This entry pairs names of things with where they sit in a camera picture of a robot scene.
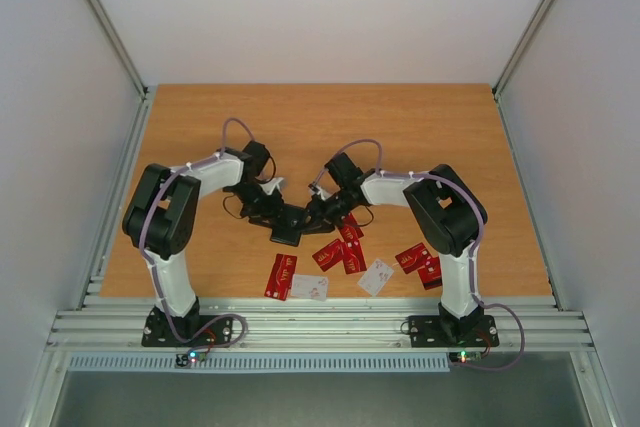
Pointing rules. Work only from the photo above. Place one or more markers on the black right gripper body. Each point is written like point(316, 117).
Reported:
point(324, 210)

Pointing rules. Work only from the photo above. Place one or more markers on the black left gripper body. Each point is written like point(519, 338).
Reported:
point(254, 201)

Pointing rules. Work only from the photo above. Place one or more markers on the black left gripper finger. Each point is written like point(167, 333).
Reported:
point(273, 206)
point(265, 221)

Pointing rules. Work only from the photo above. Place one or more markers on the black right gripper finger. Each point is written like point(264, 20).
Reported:
point(322, 225)
point(316, 209)

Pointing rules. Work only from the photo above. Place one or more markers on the black leather card holder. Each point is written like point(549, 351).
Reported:
point(286, 229)

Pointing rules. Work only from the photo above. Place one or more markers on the red vip card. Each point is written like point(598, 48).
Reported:
point(353, 258)
point(429, 269)
point(278, 285)
point(414, 258)
point(329, 255)

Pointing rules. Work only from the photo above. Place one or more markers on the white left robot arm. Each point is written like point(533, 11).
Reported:
point(160, 220)

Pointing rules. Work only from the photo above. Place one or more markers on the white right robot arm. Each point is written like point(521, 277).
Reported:
point(449, 215)

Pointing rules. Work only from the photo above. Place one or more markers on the red card upper centre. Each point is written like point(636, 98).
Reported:
point(350, 230)

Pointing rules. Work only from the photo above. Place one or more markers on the red card under left pile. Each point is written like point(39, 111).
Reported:
point(285, 263)

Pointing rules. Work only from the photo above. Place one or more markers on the white card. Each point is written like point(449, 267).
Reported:
point(309, 287)
point(375, 277)

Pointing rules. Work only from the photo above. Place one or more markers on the white card right centre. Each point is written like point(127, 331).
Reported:
point(375, 277)

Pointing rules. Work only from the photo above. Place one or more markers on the red striped card far right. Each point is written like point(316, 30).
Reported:
point(432, 284)

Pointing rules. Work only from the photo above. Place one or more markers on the left small circuit board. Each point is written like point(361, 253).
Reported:
point(192, 358)

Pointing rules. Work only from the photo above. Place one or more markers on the small circuit board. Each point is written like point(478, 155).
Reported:
point(466, 357)
point(192, 358)

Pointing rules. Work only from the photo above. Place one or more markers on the right small circuit board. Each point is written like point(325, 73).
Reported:
point(466, 357)

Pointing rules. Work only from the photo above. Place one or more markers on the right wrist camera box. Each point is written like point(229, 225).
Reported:
point(319, 192)

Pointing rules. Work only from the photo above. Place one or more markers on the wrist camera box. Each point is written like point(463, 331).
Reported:
point(319, 192)
point(276, 184)

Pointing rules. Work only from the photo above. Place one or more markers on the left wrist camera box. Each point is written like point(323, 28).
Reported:
point(276, 184)

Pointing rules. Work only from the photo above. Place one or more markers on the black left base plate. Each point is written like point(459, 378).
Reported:
point(157, 333)

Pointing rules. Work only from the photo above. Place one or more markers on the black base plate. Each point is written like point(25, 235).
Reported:
point(157, 333)
point(425, 331)

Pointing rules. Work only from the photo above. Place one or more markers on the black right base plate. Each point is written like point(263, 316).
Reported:
point(425, 331)

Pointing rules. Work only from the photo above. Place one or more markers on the left aluminium frame post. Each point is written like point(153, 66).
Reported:
point(108, 28)

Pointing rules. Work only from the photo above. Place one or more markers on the aluminium frame post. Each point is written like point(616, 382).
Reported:
point(535, 23)
point(108, 28)

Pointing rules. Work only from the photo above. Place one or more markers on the aluminium rail base front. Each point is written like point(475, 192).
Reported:
point(336, 325)

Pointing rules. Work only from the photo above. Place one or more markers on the grey slotted cable duct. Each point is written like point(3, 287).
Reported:
point(261, 363)

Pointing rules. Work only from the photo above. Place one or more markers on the right aluminium frame post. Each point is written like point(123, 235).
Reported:
point(535, 23)

